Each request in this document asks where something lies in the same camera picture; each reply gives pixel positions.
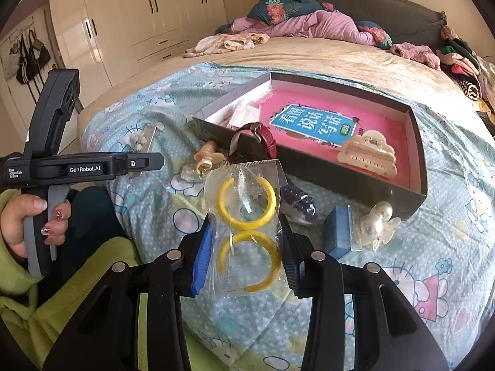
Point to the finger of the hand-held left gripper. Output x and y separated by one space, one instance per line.
145 161

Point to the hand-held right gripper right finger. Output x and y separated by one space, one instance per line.
292 259

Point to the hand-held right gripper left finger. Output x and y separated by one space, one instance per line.
202 259

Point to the long hair clip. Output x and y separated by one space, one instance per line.
145 139

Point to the small blue box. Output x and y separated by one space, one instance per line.
336 232

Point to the yellow hoop earrings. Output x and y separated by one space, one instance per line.
232 216

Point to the bagged dark hair clip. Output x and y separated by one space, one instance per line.
299 201

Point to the pearl hair clip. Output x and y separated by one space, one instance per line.
371 228

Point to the grey cardboard box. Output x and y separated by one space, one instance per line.
309 170

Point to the person's left hand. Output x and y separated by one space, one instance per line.
15 216

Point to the small clear plastic packet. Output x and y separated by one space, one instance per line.
191 174

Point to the peach hair clip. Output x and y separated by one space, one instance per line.
207 156

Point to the black striped hanging handbag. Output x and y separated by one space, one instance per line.
27 65

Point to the dark hanging handbag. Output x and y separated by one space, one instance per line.
41 52

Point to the light hanging bag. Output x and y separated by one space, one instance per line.
9 63

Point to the person's dark trouser leg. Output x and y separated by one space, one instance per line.
96 216

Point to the white paper packet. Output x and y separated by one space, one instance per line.
243 116

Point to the cream hair claw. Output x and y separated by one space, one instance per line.
367 158

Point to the person's green fleece jacket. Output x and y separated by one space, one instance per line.
77 278

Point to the cream wardrobe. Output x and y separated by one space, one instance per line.
116 15

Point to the cartoon cat printed blanket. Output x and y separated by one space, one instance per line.
425 259

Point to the peach patterned garment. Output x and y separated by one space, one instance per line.
220 44

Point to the pink book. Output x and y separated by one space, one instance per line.
278 102

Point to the beige bedspread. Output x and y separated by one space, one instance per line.
309 54

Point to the dark floral pillow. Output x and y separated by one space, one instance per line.
373 33
286 5

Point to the purple quilt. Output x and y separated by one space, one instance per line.
328 23

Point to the pink fuzzy garment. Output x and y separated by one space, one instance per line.
413 52

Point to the pile of clothes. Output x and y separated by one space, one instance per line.
464 65

